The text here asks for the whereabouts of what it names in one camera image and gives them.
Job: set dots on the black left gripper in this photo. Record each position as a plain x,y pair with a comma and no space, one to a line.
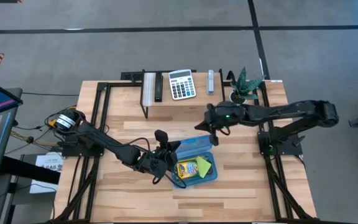
158,163

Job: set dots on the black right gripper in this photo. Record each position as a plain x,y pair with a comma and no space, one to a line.
225,115

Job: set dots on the blue plastic pencil case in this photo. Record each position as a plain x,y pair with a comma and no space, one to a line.
194,146

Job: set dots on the yellow wooden block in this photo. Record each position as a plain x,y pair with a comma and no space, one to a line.
187,169

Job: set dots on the green sticky note pad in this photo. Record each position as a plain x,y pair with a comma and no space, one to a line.
204,166

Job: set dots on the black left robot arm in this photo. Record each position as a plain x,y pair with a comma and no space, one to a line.
104,143

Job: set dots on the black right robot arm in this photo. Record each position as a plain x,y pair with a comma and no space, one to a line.
291,113

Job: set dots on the grey stapler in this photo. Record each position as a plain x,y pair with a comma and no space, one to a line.
210,82

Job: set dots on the white desk calculator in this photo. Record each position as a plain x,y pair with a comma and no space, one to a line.
182,84

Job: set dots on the black stapler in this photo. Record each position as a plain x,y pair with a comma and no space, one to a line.
158,85

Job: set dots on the snake plant in white pot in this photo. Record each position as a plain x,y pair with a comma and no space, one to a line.
244,85

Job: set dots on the black power strip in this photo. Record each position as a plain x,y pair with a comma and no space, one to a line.
130,75

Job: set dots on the small white label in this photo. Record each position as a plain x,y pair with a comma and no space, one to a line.
276,81

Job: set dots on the white printed paper sheet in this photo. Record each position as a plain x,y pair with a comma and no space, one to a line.
47,161

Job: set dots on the black side table beam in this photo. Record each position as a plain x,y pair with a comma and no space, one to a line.
26,169

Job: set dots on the wooden shelf riser black frame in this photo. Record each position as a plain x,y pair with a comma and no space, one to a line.
200,93

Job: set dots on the black aluminium table frame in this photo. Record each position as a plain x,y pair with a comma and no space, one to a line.
120,84
273,183

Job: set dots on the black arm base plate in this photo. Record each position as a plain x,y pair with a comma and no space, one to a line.
287,146
82,151

